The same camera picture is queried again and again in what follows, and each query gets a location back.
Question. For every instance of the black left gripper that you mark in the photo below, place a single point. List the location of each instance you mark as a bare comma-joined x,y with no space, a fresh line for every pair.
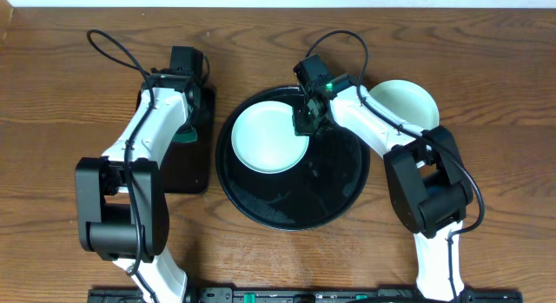
201,104

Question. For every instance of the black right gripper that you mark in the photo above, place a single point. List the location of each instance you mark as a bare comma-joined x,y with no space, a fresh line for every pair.
301,127

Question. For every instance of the light green plate with stain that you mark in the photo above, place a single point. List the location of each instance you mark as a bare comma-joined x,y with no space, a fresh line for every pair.
264,140

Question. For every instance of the green sponge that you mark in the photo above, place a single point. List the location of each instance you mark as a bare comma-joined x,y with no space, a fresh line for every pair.
185,135

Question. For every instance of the yellow plate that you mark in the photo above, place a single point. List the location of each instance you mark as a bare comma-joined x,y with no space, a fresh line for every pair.
433,115

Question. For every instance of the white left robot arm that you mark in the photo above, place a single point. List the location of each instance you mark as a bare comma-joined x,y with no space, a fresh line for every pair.
122,211

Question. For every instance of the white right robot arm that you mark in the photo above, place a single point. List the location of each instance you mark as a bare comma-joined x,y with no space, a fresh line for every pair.
428,184

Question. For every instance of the round black tray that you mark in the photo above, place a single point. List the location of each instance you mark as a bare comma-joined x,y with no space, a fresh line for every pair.
319,189

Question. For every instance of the rectangular black tray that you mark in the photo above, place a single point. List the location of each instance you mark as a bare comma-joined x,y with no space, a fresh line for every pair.
169,167

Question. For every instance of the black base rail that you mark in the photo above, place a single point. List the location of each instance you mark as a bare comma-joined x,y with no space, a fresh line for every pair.
229,295

